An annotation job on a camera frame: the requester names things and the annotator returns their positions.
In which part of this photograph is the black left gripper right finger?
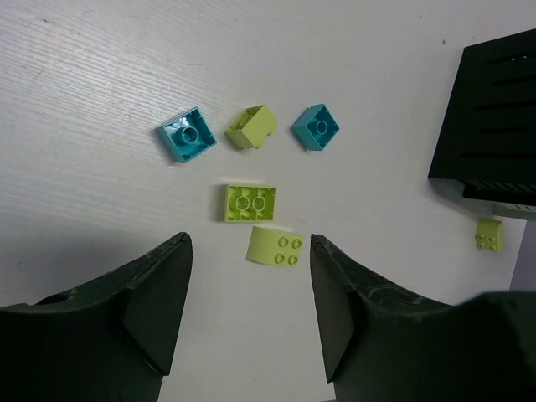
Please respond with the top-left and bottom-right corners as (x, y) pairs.
(310, 234), (535, 401)

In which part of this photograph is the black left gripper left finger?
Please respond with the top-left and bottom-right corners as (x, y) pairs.
(1, 232), (193, 401)

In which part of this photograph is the lime lego brick with studs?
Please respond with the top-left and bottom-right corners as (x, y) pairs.
(246, 226), (303, 267)

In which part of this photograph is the lime lego brick near container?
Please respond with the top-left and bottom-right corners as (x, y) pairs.
(475, 218), (504, 252)

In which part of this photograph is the lime lego brick upside down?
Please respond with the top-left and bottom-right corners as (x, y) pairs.
(223, 184), (277, 223)

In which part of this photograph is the teal square lego brick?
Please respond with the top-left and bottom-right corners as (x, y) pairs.
(156, 107), (217, 163)
(291, 104), (340, 152)

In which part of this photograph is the black slotted container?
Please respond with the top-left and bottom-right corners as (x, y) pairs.
(428, 30), (535, 220)

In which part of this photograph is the small lime lego brick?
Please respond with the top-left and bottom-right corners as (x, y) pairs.
(225, 105), (277, 149)

